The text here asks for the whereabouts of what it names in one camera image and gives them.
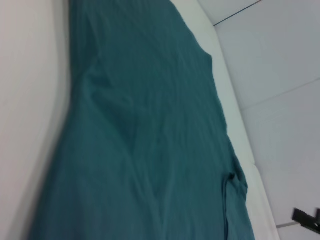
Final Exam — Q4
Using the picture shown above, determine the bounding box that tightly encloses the teal blue shirt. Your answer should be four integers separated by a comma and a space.
27, 0, 256, 240

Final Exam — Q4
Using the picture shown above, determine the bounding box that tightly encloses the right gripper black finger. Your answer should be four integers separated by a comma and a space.
291, 206, 320, 230

